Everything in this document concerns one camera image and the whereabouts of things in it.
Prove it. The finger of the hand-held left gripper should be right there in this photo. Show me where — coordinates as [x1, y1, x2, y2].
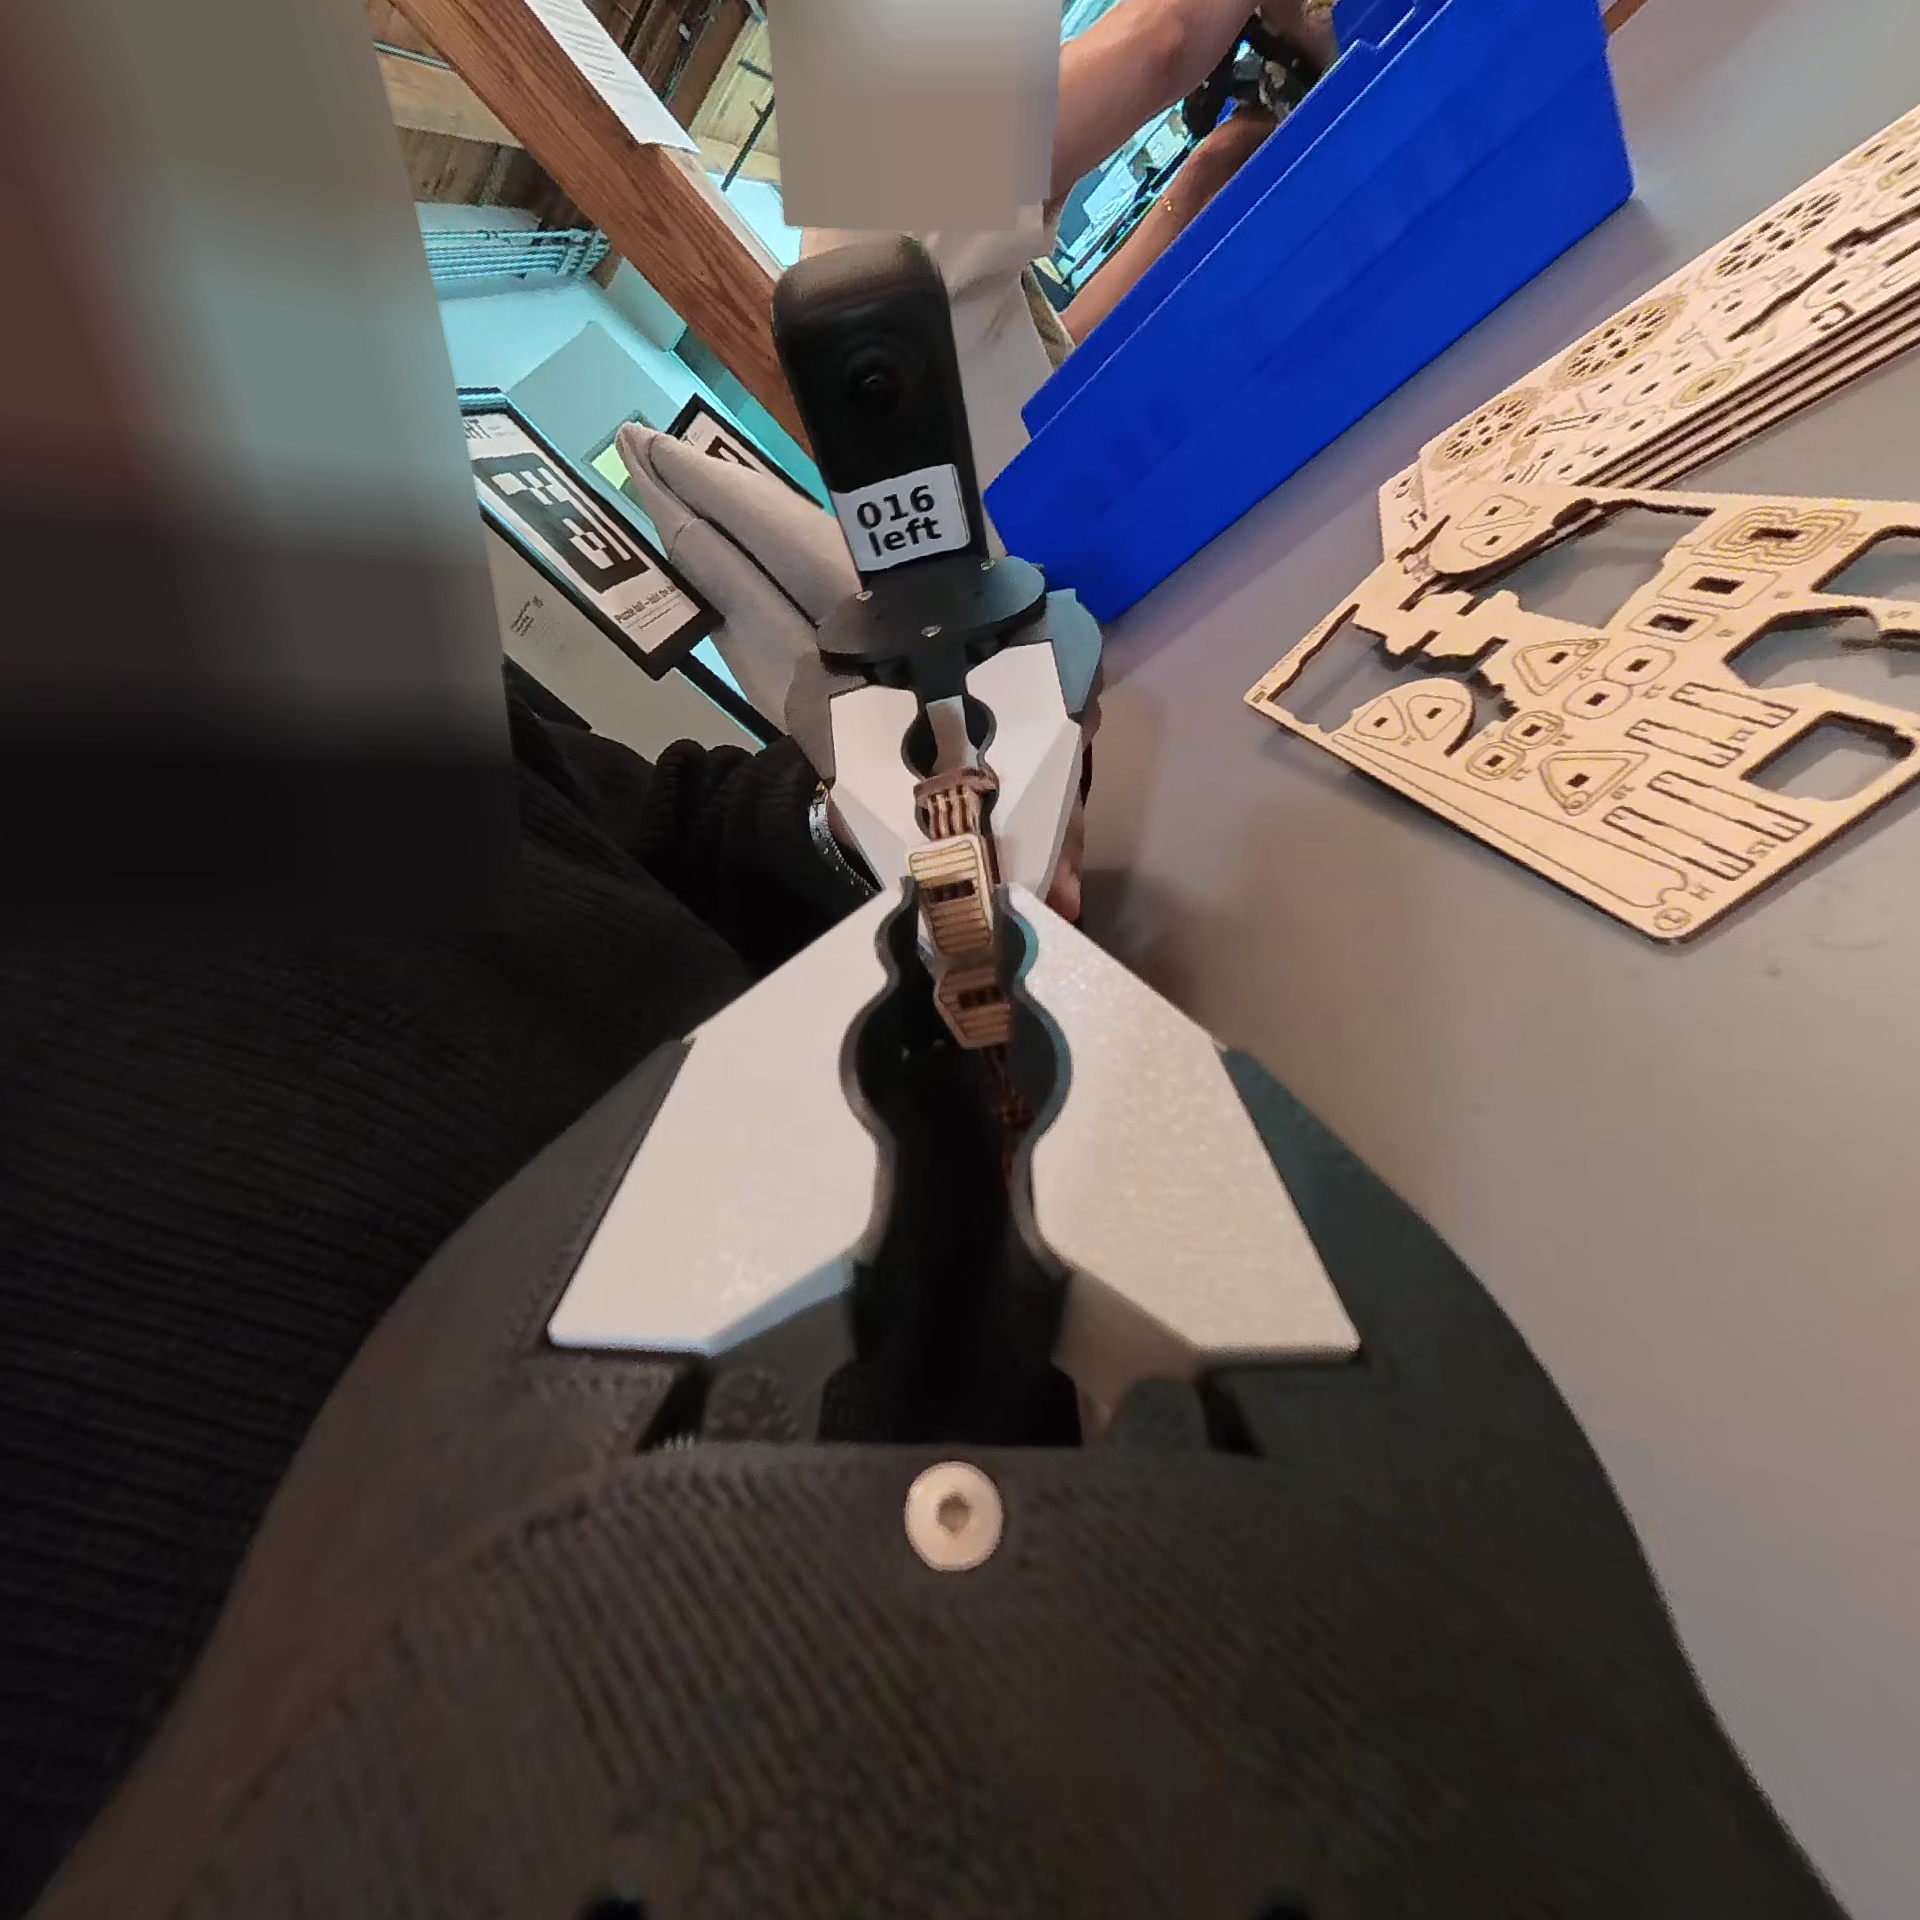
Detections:
[967, 634, 1089, 904]
[824, 679, 938, 894]

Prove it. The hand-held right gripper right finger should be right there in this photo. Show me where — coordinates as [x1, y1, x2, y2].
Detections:
[992, 883, 1365, 1440]

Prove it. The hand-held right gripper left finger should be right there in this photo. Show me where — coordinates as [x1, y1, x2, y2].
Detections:
[545, 880, 922, 1378]

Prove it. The small engraved wooden piece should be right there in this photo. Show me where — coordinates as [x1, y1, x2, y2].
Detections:
[902, 762, 1040, 1161]

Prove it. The person's left forearm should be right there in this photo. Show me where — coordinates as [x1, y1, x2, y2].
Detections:
[496, 668, 902, 1023]

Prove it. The silver wristwatch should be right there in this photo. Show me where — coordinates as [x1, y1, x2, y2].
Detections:
[805, 777, 879, 899]

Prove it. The small framed poster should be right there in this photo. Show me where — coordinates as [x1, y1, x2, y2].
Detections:
[668, 394, 783, 500]

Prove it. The grey padded chair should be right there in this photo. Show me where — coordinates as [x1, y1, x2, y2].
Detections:
[612, 422, 845, 724]

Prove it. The wooden beam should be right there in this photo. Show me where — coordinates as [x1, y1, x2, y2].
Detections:
[382, 0, 822, 456]

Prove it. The framed checker pattern poster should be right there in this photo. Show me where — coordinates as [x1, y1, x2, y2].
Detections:
[457, 394, 710, 686]

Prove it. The white paper notice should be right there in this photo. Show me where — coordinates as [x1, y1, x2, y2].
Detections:
[525, 0, 703, 154]

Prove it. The wooden puzzle sheet with cutouts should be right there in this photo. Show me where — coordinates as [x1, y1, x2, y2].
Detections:
[1245, 487, 1920, 945]

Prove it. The large blue plastic bin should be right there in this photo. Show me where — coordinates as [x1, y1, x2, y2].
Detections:
[982, 38, 1633, 627]

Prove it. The small blue plastic bin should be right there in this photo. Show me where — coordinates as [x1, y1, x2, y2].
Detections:
[1328, 0, 1567, 72]

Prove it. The stack of wooden puzzle sheets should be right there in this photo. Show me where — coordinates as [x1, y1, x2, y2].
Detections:
[1380, 106, 1920, 568]

